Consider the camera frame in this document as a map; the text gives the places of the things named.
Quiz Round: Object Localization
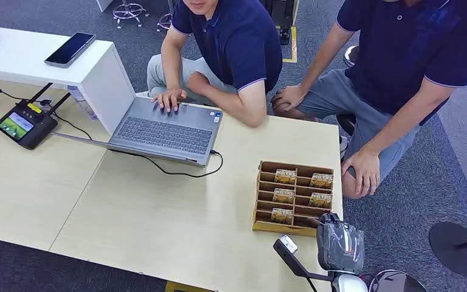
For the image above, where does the person's right hand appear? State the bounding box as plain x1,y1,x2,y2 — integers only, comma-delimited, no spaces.
151,88,187,114
271,83,308,114

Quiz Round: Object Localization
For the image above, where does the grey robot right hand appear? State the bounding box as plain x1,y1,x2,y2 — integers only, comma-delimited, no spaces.
317,212,365,273

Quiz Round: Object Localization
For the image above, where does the person's left hand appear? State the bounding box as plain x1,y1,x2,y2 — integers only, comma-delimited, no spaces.
341,148,381,198
186,71,211,97

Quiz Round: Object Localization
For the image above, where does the yellow hotel card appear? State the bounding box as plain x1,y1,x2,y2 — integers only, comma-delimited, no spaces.
310,173,334,190
270,207,295,225
308,192,333,209
274,169,298,186
272,188,296,204

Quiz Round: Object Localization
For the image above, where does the person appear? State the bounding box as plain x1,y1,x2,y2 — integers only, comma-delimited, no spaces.
147,0,283,128
271,0,467,200

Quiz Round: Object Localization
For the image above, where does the wooden card holder box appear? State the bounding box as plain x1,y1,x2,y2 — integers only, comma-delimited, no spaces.
252,161,335,238

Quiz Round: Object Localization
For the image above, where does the grey laptop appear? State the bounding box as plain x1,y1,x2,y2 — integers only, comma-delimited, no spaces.
52,96,223,168

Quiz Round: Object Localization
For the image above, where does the yellow floor tape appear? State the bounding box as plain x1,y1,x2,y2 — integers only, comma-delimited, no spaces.
275,26,299,64

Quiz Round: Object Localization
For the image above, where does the glossy dark robot body cover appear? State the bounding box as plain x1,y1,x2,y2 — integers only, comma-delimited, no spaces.
369,269,429,292

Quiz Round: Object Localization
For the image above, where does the chrome stool base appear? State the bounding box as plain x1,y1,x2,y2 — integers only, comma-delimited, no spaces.
156,13,175,33
112,0,150,29

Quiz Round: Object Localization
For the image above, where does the chrome stool footrest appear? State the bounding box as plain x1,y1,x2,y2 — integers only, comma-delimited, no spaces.
343,45,361,68

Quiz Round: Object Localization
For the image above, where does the black cabinet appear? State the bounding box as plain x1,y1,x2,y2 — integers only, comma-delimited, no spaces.
259,0,301,46

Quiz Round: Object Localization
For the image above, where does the black smartphone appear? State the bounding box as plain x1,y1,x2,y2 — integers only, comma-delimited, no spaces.
44,32,97,69

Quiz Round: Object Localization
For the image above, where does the black round stand base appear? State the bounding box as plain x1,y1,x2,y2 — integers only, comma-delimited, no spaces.
428,221,467,278

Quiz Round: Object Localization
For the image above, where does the white desk shelf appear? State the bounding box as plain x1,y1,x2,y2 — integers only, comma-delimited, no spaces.
0,24,137,136

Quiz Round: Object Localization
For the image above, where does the black remote controller with screen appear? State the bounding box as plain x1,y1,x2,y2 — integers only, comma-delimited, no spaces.
0,82,72,151

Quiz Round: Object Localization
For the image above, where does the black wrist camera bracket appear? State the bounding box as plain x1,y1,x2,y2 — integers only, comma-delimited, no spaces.
273,239,335,283

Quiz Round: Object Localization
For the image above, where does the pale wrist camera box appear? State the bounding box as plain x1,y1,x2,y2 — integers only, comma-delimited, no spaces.
278,235,299,254

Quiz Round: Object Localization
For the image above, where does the black laptop power cable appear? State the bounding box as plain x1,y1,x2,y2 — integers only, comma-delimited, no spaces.
110,149,224,178

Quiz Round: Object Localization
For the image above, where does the thin black cable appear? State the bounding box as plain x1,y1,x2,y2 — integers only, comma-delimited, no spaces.
51,112,94,141
0,80,30,102

